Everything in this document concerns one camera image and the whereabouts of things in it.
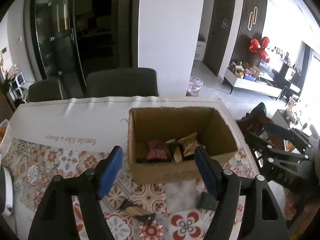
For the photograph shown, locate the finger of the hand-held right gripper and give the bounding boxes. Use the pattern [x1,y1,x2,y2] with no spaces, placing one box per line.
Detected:
[246,132,308,167]
[265,123,314,148]

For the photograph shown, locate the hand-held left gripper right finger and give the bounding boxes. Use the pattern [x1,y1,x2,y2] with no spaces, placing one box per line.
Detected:
[194,146,292,240]

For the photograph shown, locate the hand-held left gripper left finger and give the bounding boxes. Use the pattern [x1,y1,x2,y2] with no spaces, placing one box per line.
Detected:
[27,145,123,240]

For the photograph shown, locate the plain dark green packet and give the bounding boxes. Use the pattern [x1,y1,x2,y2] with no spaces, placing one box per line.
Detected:
[196,192,218,210]

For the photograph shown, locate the beige snack packet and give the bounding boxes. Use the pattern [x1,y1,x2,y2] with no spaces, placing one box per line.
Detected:
[178,133,200,156]

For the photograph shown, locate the dark maroon snack packet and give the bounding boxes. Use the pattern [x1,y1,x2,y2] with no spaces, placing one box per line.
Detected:
[165,139,180,161]

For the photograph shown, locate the black tan snack packet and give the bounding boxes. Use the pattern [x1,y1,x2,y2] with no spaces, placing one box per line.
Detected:
[116,198,156,223]

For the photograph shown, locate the brown cardboard box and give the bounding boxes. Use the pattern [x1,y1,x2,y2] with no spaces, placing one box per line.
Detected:
[127,107,238,185]

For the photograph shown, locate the pink snack packet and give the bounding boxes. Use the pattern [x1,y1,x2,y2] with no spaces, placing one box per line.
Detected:
[146,140,168,160]

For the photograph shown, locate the person's right hand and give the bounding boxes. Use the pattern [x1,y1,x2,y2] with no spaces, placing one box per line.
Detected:
[284,192,300,218]

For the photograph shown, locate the wooden high chair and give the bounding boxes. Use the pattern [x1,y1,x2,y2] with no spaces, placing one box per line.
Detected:
[235,102,275,140]

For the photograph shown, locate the white low cabinet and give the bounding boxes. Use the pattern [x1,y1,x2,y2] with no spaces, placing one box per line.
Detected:
[222,67,283,98]

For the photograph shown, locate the white floral patterned tablecloth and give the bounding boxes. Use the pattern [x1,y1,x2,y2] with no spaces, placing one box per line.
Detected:
[0,97,250,240]

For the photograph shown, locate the red foil balloons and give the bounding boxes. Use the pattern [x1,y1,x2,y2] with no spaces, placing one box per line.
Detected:
[249,36,271,63]

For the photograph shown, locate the wide grey dining chair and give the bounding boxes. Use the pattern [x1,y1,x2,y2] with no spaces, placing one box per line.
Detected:
[86,67,159,97]

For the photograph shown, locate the white electric cooker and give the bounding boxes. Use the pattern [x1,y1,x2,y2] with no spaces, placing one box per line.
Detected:
[0,165,16,217]

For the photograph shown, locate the small grey dining chair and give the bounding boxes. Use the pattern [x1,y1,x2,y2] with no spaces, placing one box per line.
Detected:
[28,78,63,103]

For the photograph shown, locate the white basket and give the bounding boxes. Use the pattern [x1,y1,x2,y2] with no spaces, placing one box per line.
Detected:
[0,120,13,155]

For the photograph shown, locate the white hallway shelf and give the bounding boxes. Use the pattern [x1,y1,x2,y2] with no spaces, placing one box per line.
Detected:
[195,40,206,61]

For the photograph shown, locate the dark hallway door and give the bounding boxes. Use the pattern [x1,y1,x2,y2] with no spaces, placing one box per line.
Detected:
[202,0,237,78]

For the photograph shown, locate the white storage rack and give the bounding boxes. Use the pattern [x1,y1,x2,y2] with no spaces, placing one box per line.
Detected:
[7,71,28,101]

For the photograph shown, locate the dark glass sliding door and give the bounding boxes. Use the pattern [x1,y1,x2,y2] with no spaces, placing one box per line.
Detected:
[24,0,140,81]

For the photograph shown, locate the dark slatted wall panel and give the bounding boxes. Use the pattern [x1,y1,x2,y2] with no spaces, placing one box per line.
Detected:
[230,0,268,68]

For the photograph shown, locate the gold loop wall lamp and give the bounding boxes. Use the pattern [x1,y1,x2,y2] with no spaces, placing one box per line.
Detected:
[247,6,258,30]

